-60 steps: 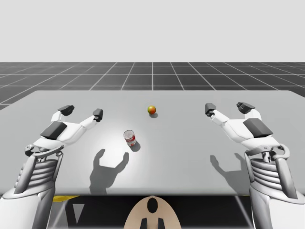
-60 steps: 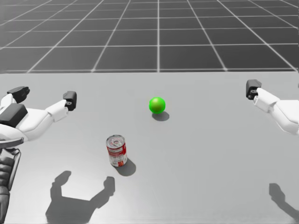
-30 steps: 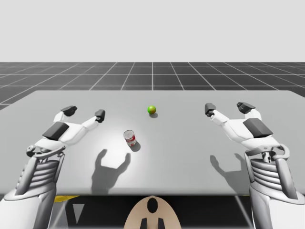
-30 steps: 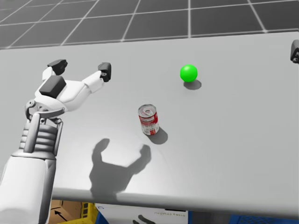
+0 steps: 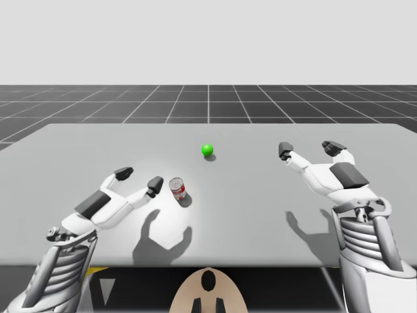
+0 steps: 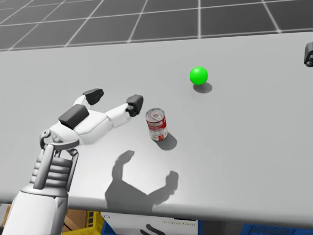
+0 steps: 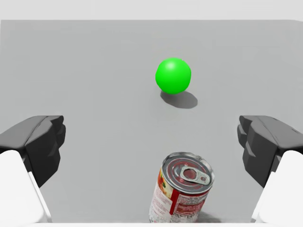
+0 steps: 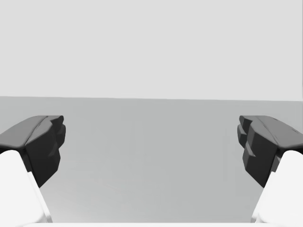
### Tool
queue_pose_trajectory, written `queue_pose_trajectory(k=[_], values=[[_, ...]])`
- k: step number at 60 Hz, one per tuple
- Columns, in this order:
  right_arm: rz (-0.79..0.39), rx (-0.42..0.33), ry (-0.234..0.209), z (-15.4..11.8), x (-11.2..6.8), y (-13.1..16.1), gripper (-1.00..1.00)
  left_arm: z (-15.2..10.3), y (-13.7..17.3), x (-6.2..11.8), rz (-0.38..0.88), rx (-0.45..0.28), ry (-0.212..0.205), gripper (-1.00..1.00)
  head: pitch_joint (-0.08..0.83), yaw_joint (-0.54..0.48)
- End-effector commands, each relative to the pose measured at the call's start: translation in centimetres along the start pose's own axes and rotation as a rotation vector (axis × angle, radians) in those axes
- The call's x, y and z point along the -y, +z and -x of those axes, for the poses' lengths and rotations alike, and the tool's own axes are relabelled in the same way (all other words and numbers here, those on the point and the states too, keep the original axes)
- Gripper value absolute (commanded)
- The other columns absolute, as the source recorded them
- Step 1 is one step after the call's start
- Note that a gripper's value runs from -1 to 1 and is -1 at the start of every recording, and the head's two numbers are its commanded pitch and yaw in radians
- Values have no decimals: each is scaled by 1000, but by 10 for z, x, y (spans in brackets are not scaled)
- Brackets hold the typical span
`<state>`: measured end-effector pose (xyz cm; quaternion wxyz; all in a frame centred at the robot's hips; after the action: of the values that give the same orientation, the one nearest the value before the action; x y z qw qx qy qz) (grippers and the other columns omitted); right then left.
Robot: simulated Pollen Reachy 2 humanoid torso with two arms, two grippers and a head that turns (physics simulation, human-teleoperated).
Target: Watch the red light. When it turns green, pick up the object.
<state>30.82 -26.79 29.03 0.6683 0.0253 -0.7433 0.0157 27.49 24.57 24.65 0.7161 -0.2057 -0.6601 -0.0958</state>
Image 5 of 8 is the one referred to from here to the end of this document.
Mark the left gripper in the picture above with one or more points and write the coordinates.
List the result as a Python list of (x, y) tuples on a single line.
[(97, 208)]

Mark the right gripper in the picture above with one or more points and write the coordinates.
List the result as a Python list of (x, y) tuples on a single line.
[(339, 182)]

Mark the red and white can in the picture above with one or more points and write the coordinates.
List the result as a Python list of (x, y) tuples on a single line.
[(178, 189)]

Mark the green ball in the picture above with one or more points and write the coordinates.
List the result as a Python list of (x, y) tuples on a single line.
[(207, 150)]

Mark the tan robot part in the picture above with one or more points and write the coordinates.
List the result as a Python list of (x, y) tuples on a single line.
[(208, 291)]

